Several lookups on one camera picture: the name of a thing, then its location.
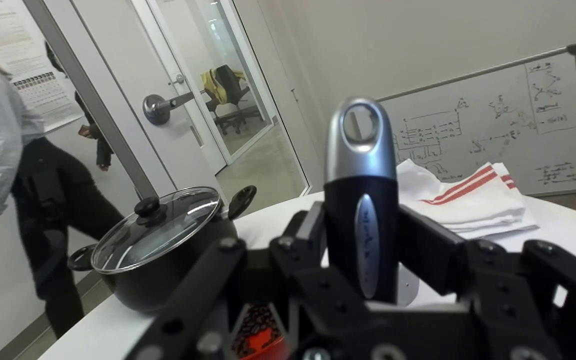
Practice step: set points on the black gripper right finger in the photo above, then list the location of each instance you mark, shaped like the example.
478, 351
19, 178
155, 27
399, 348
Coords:
433, 252

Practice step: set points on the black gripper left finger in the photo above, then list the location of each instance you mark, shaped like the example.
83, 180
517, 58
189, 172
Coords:
303, 243

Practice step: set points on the black silver-handled spoon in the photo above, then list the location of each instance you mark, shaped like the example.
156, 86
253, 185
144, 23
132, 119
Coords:
361, 199

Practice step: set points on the red bowl with beans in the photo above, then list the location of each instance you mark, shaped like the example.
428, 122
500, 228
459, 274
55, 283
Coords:
258, 335

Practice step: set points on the white round table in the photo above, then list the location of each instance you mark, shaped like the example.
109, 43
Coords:
509, 304

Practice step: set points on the white red striped towel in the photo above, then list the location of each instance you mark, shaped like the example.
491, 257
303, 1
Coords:
483, 204

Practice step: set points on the black office chair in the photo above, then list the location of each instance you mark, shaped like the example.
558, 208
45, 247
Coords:
228, 97

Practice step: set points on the black pot with glass lid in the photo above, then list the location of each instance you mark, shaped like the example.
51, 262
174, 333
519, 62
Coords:
147, 255

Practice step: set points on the white whiteboard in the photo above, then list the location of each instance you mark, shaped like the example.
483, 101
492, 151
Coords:
520, 115

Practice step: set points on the person in white shirt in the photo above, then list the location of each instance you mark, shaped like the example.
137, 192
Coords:
52, 192

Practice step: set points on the silver door handle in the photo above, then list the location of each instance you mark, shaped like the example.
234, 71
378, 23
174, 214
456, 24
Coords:
159, 109

